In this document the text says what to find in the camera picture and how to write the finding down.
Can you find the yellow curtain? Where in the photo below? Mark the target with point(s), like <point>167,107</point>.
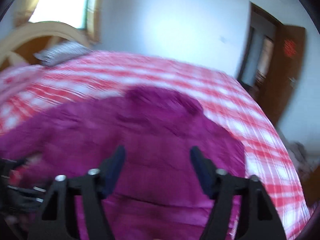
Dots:
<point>93,20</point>

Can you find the wooden headboard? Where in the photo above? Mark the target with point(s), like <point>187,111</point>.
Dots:
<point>21,44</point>

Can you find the magenta down jacket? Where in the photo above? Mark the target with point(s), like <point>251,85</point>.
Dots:
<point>158,195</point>

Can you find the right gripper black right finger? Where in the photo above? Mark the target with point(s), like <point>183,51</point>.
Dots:
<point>258,217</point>

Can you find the striped pillow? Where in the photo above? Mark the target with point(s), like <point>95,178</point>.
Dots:
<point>61,52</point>

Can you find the brown wooden door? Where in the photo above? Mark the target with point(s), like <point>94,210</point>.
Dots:
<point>283,73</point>

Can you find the clothes pile on floor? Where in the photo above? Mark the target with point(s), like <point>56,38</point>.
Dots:
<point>303,162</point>

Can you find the red white plaid bedspread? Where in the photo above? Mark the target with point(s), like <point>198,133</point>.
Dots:
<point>105,73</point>

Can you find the window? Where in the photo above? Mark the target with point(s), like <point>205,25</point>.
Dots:
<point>71,12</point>

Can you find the pink floral quilt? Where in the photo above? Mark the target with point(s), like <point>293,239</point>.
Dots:
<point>17,78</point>

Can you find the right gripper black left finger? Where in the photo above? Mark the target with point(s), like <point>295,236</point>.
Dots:
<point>56,217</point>

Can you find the red paper door decoration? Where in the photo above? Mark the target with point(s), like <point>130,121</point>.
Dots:
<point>289,48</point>

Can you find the dark door frame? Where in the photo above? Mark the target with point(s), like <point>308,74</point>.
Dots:
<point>259,47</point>

